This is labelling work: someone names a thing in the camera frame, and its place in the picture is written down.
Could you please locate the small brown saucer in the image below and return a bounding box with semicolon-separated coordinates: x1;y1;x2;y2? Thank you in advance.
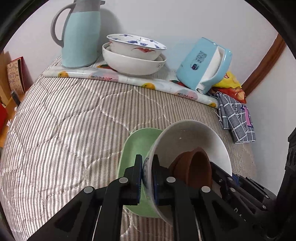
169;147;213;189

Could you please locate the white ceramic bowl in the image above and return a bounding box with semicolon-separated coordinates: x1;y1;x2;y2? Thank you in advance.
142;120;232;225

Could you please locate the green square plate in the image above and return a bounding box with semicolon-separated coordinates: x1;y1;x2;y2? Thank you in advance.
117;128;162;218

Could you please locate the grey checked folded cloth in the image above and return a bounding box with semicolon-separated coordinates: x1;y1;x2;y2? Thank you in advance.
217;91;256;144

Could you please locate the red chips bag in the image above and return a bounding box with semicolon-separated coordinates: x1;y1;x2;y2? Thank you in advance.
217;87;247;104

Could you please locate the yellow chips bag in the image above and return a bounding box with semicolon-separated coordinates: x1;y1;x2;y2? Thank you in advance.
213;71;242;89

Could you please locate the fruit print plastic mat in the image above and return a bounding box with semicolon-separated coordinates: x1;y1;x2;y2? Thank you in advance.
43;57;218;108

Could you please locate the light blue electric kettle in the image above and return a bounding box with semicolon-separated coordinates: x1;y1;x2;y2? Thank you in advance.
176;38;232;94

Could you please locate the red box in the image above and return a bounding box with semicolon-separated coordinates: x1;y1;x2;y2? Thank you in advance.
0;104;8;132

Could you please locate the brown wooden side table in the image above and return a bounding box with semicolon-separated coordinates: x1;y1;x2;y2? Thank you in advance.
1;97;16;148

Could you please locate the large white porcelain bowl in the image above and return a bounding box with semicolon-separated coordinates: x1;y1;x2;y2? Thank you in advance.
102;43;167;76

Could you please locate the patterned cardboard box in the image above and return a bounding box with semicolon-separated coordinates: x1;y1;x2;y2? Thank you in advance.
6;56;27;94

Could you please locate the blue patterned porcelain bowl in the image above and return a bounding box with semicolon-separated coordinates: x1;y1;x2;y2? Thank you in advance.
106;34;167;60

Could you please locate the teal thermos jug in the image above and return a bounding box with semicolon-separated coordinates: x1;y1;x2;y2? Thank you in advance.
51;1;105;68

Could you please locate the brown wooden door frame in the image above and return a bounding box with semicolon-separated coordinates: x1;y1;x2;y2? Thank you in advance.
242;34;286;96

